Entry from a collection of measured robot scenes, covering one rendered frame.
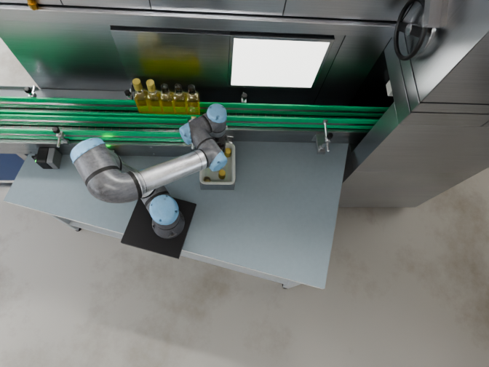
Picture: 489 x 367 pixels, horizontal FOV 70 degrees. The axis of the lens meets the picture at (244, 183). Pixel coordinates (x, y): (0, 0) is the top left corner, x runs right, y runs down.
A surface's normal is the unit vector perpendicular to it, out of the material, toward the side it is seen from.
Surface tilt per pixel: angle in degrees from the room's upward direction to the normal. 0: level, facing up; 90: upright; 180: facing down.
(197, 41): 90
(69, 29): 90
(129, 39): 90
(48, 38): 90
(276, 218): 0
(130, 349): 0
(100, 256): 0
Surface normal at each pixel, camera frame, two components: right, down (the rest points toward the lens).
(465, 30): -1.00, -0.01
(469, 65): 0.02, 0.94
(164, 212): 0.18, -0.29
